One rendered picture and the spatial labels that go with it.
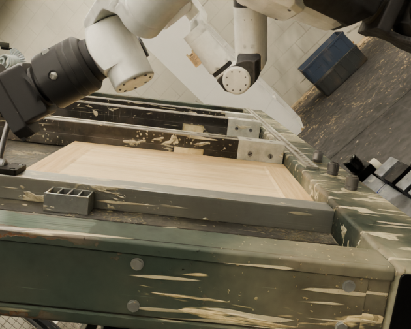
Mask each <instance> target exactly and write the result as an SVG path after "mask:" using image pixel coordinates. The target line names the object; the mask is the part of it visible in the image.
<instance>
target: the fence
mask: <svg viewBox="0 0 411 329"><path fill-rule="evenodd" d="M52 187H63V188H69V189H81V190H88V191H94V192H95V193H94V204H93V207H94V208H100V209H107V210H119V211H125V212H137V213H148V214H155V215H167V216H173V217H185V218H191V219H203V220H210V221H222V222H228V223H240V224H246V225H258V226H265V227H277V228H288V229H295V230H306V231H313V232H325V233H331V228H332V224H333V217H334V213H335V211H334V210H333V209H332V208H331V206H330V205H329V204H328V203H327V202H315V201H308V200H297V199H291V198H279V197H273V196H261V195H250V194H243V193H231V192H225V191H214V190H207V189H195V188H189V187H178V186H171V185H160V184H153V183H142V182H135V181H124V180H112V179H106V178H94V177H88V176H76V175H70V174H58V173H52V172H40V171H34V170H25V171H23V172H21V173H20V174H18V175H16V176H10V175H4V174H0V198H9V199H16V200H27V201H34V202H44V193H45V192H46V191H48V190H49V189H51V188H52Z"/></svg>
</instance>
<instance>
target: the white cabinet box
mask: <svg viewBox="0 0 411 329"><path fill-rule="evenodd" d="M206 29H207V31H208V32H209V33H210V35H211V36H212V37H213V38H214V40H215V41H216V42H217V44H218V45H219V46H220V47H222V48H223V49H224V51H225V52H226V53H227V54H228V56H229V57H230V61H231V62H233V61H234V60H235V53H234V52H235V50H234V49H233V48H232V47H231V46H230V45H229V44H228V43H227V42H226V41H225V40H224V39H223V38H222V37H221V36H220V35H219V34H218V33H217V32H216V31H215V30H214V29H213V28H212V27H211V26H210V25H209V24H208V23H207V27H206ZM189 31H190V21H189V19H188V18H187V17H186V16H185V15H184V16H183V17H182V18H180V19H179V20H178V21H176V22H175V23H174V24H172V25H171V26H170V27H169V28H168V29H163V30H162V31H161V32H160V33H159V34H158V35H157V36H156V37H154V38H152V39H144V38H141V37H140V38H141V39H142V42H143V43H144V45H145V47H146V48H147V49H148V50H149V51H150V52H151V53H152V54H153V55H154V56H155V57H156V58H157V59H158V60H160V61H161V62H162V63H163V64H164V65H165V66H166V67H167V68H168V69H169V70H170V71H171V72H172V73H173V74H174V75H175V76H176V77H177V78H178V79H179V80H180V81H181V82H182V83H183V84H184V85H185V86H186V87H187V88H188V89H189V90H191V91H192V92H193V93H194V94H195V95H196V96H197V97H198V98H199V99H200V100H201V101H202V102H203V103H204V104H212V105H217V106H229V107H235V108H250V109H252V110H262V111H263V112H265V113H266V114H267V115H269V116H270V117H272V118H273V119H274V120H275V121H277V122H279V123H280V124H281V125H283V126H284V127H286V128H287V129H288V130H289V131H291V132H293V133H294V134H295V135H298V134H299V133H300V132H301V131H302V130H303V129H304V127H303V124H302V122H301V119H300V117H299V116H298V115H297V114H296V113H295V112H294V111H293V110H292V109H291V108H290V106H289V105H288V104H287V103H286V102H285V101H284V100H283V99H282V98H281V97H280V96H279V95H278V94H277V93H276V92H275V91H274V90H273V89H272V88H271V87H270V86H269V85H268V84H267V83H266V82H265V81H264V80H263V79H262V78H261V77H260V76H259V77H258V79H257V81H256V82H255V83H254V84H253V85H252V86H251V87H250V88H249V89H248V90H247V91H246V92H244V93H242V94H240V95H234V94H232V93H230V92H225V90H223V88H222V87H221V86H220V84H219V83H218V82H217V79H216V78H214V76H213V75H210V73H209V72H208V71H207V70H206V68H205V67H204V66H203V65H202V62H201V61H200V59H199V57H198V56H197V55H196V54H195V53H194V51H193V50H192V48H191V47H190V46H189V45H188V44H187V42H186V41H185V39H184V37H185V36H186V35H187V34H188V33H189Z"/></svg>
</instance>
